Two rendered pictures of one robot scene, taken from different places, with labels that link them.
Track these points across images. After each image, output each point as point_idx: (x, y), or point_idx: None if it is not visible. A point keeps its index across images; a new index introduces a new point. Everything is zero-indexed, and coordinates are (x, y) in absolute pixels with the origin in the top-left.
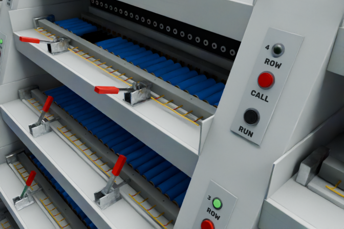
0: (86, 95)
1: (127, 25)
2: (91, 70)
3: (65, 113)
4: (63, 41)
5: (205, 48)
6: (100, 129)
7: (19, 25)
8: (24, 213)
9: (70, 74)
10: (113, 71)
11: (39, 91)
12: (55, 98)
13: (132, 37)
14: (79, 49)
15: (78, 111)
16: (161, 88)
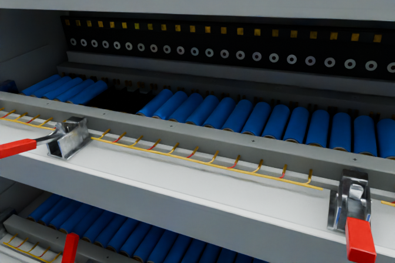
0: (194, 228)
1: (161, 67)
2: (178, 172)
3: (98, 249)
4: (78, 125)
5: (347, 73)
6: (178, 256)
7: None
8: None
9: (136, 194)
10: (236, 163)
11: (22, 219)
12: (57, 222)
13: (186, 84)
14: (114, 132)
15: (117, 233)
16: (391, 175)
